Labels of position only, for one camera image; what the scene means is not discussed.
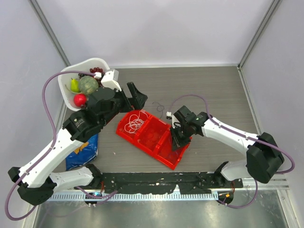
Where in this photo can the red three-compartment tray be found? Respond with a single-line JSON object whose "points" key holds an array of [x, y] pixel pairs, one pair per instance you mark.
{"points": [[151, 135]]}

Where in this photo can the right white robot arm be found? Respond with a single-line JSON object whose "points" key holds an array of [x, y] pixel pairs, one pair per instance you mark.
{"points": [[262, 157]]}

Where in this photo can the blue Doritos chip bag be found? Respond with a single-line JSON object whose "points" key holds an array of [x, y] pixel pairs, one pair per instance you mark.
{"points": [[84, 154]]}

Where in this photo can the red grape bunch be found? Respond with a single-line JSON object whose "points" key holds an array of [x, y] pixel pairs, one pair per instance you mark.
{"points": [[96, 70]]}

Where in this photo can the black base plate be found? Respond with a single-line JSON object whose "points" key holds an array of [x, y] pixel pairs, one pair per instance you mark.
{"points": [[161, 183]]}

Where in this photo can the green melon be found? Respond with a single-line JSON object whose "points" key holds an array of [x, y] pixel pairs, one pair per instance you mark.
{"points": [[88, 85]]}

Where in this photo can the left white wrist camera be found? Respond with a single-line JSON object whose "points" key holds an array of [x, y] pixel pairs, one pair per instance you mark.
{"points": [[109, 80]]}

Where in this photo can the green pear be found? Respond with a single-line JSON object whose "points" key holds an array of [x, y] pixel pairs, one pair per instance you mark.
{"points": [[74, 86]]}

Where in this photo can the red apple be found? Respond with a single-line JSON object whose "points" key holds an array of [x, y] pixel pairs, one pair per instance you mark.
{"points": [[80, 100]]}

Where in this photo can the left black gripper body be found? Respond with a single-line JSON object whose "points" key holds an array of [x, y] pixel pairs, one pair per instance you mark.
{"points": [[123, 104]]}

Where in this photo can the dark purple grape bunch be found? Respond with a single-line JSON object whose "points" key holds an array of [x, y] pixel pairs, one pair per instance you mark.
{"points": [[81, 75]]}

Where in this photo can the white plastic basket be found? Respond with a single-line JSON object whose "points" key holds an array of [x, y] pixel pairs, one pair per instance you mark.
{"points": [[64, 80]]}

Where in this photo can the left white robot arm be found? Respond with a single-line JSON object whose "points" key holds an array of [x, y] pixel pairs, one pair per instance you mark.
{"points": [[36, 180]]}

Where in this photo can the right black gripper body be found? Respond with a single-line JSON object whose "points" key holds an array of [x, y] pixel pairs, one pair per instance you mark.
{"points": [[181, 135]]}

